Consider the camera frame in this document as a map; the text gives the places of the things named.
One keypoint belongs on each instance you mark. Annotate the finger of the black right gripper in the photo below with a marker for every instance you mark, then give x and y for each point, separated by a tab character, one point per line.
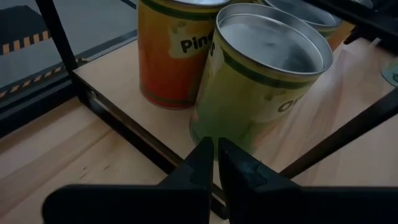
373	43

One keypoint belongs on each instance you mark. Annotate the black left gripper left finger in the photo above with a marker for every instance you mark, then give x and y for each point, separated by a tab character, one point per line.
155	205

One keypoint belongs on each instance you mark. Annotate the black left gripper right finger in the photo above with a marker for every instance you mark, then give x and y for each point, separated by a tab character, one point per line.
280	205

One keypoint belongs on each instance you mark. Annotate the orange can with green band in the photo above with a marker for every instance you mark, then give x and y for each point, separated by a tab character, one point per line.
289	9

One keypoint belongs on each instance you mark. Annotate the yellow-green oranges can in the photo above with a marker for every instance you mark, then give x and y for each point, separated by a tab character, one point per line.
242	93

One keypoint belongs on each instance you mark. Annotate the orange pineapple can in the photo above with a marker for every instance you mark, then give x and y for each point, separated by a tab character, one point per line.
168	62

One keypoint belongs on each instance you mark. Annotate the black-framed wooden shelf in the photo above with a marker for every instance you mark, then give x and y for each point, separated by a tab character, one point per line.
124	81

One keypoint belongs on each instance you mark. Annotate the black mat with hazard stripes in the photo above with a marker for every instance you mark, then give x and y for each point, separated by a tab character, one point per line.
37	90
18	21

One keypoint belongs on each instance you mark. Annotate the black aluminium table frame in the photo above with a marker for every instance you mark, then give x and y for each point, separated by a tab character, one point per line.
37	115

